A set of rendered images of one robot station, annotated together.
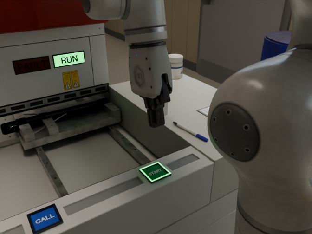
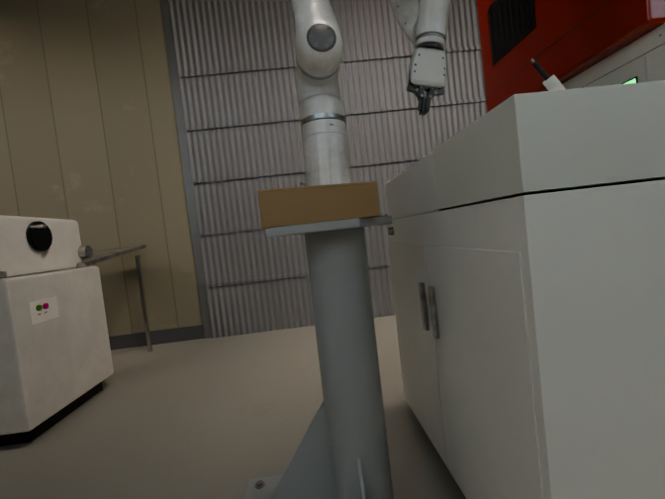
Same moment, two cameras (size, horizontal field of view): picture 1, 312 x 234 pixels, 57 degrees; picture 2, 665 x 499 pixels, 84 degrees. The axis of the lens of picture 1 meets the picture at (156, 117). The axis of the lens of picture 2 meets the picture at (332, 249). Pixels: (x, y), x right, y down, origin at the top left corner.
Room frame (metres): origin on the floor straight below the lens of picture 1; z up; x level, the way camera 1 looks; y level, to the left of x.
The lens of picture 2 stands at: (0.81, -1.06, 0.79)
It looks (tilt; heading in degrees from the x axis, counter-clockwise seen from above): 2 degrees down; 120
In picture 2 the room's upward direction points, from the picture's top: 7 degrees counter-clockwise
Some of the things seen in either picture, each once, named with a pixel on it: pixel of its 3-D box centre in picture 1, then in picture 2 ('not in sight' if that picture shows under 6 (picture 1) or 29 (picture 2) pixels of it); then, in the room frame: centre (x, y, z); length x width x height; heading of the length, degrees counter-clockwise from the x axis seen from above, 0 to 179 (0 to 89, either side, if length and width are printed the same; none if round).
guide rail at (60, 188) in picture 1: (52, 174); not in sight; (0.71, 0.32, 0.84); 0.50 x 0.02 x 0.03; 34
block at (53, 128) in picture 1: (50, 126); not in sight; (0.90, 0.38, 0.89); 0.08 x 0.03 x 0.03; 34
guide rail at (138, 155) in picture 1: (129, 146); not in sight; (0.86, 0.09, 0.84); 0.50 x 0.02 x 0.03; 34
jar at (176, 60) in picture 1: (174, 66); not in sight; (1.22, -0.08, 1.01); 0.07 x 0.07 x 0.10
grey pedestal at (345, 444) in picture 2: not in sight; (311, 377); (0.24, -0.25, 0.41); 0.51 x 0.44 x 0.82; 32
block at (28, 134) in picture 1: (27, 132); not in sight; (0.86, 0.44, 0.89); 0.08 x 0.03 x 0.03; 34
